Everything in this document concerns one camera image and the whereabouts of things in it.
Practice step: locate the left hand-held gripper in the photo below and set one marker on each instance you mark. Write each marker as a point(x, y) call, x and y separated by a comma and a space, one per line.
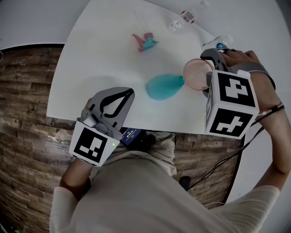
point(88, 145)

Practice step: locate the person's left forearm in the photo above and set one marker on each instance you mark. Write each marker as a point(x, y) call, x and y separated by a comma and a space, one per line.
point(73, 175)

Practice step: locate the person's left hand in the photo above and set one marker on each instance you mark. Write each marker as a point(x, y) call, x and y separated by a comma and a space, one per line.
point(88, 104)

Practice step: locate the person's right forearm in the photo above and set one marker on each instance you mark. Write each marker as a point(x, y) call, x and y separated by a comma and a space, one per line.
point(278, 141)

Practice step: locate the white plastic bottle blue label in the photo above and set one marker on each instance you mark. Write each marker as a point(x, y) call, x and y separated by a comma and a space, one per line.
point(216, 43)

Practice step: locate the teal large spray bottle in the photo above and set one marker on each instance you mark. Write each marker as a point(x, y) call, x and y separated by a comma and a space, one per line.
point(162, 87)

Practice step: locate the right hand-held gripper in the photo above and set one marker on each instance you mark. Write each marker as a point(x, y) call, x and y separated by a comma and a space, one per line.
point(232, 107)

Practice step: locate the person's right hand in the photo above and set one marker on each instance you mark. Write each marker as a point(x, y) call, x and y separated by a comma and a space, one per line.
point(241, 58)

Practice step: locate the person's beige shirt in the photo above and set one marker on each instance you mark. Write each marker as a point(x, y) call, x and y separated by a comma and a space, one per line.
point(147, 195)

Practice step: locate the pink plastic cup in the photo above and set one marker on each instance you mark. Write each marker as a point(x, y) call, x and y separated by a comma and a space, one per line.
point(196, 75)

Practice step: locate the pink and teal spray nozzle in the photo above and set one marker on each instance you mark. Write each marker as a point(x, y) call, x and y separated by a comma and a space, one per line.
point(146, 42)

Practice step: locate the clear plastic bottle red label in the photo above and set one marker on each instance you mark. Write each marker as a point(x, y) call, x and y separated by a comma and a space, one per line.
point(182, 21)

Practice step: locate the black wrist band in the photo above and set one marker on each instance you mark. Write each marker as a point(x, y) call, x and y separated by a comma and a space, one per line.
point(275, 108)

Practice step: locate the black device with screen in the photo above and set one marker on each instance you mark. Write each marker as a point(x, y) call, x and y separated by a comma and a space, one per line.
point(130, 136)

